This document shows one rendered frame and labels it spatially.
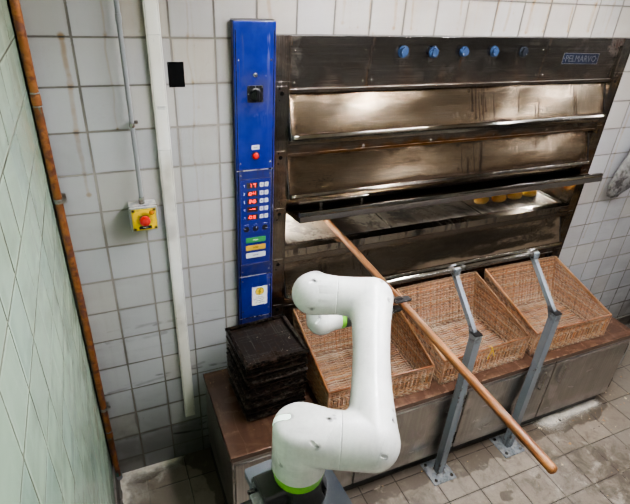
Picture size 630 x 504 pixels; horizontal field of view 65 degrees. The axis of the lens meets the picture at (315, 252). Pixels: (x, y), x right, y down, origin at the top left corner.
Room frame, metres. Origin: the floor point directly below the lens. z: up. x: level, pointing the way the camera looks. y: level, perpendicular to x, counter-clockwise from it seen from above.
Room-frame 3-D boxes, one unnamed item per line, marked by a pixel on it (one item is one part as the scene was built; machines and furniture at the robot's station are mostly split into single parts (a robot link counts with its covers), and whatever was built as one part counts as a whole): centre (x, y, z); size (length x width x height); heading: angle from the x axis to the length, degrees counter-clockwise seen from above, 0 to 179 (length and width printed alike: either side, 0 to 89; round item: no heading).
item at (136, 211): (1.70, 0.67, 1.46); 0.10 x 0.07 x 0.10; 115
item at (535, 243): (2.38, -0.67, 1.02); 1.79 x 0.11 x 0.19; 115
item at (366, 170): (2.38, -0.67, 1.54); 1.79 x 0.11 x 0.19; 115
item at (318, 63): (2.40, -0.66, 1.99); 1.80 x 0.08 x 0.21; 115
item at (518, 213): (2.40, -0.66, 1.16); 1.80 x 0.06 x 0.04; 115
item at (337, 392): (1.89, -0.25, 0.72); 0.56 x 0.49 x 0.28; 114
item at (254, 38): (2.78, 0.67, 1.07); 1.93 x 0.16 x 2.15; 25
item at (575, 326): (2.40, -1.34, 0.72); 0.56 x 0.49 x 0.28; 114
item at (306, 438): (0.78, -0.01, 1.36); 0.16 x 0.13 x 0.19; 89
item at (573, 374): (2.07, -0.70, 0.29); 2.42 x 0.56 x 0.58; 115
